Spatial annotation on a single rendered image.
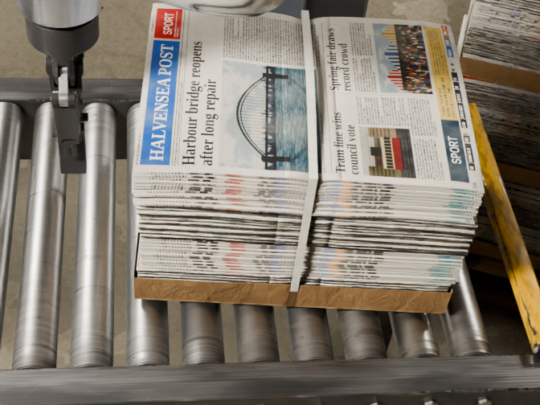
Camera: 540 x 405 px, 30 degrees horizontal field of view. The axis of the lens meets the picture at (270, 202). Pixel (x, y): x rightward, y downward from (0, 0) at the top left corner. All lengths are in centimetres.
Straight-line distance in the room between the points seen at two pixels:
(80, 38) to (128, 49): 178
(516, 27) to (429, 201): 79
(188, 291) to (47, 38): 34
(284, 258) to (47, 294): 29
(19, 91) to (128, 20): 147
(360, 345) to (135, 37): 181
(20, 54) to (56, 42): 178
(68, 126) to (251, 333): 32
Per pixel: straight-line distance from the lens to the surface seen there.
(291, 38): 122
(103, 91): 148
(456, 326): 126
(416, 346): 122
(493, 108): 195
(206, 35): 121
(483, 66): 189
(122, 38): 287
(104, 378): 116
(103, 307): 122
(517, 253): 132
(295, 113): 112
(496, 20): 183
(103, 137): 141
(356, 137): 110
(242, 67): 117
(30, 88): 149
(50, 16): 103
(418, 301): 122
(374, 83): 117
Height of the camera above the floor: 177
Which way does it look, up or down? 47 degrees down
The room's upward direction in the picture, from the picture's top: 7 degrees clockwise
